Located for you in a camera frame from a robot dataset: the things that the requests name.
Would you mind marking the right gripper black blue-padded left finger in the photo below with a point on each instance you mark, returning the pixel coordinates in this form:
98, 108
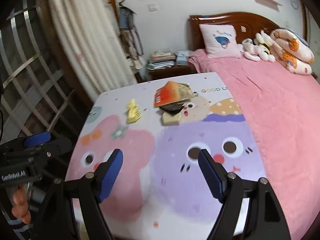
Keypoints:
91, 190

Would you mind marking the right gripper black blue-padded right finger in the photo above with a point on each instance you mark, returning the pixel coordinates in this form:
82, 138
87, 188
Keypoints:
265, 218

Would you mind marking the finger of the blue pad left gripper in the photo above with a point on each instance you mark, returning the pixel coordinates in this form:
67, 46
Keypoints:
37, 139

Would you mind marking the person's left hand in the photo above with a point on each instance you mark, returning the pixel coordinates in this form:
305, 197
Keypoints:
21, 208

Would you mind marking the metal window grille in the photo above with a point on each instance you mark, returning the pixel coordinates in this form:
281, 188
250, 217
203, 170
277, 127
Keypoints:
36, 95

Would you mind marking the cartoon print bed sheet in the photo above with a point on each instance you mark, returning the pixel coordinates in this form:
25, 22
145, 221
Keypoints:
160, 192

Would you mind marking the crumpled yellow paper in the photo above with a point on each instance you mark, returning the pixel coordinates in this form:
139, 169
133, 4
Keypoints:
133, 112

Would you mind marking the beige box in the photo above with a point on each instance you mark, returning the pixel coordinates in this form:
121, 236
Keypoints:
168, 119

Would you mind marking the black Talopn card box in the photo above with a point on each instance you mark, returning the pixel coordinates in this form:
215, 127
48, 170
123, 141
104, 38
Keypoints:
173, 108

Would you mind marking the orange foil snack bag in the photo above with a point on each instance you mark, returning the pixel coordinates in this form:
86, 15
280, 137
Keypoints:
172, 92

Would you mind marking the hanging handbags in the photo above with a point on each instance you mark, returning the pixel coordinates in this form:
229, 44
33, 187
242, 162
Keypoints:
133, 43

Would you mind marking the cream curtain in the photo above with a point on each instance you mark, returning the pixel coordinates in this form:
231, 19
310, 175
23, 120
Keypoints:
88, 32

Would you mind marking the wooden nightstand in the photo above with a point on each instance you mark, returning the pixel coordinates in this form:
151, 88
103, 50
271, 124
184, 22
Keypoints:
172, 72

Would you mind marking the stack of books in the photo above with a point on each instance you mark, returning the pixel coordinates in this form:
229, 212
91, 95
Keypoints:
161, 59

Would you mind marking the blue tissue box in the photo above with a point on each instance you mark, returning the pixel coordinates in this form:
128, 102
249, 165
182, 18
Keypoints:
182, 57

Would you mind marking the white plush toy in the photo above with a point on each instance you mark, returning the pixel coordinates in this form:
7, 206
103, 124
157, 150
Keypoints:
259, 48

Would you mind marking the folded cartoon quilt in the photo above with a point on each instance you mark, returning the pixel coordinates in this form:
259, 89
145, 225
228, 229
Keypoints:
291, 52

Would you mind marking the pink cartoon pillow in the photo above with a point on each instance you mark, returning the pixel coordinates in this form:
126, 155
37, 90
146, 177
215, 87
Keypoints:
220, 41

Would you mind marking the wooden headboard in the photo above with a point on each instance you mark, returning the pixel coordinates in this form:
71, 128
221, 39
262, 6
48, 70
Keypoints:
246, 25

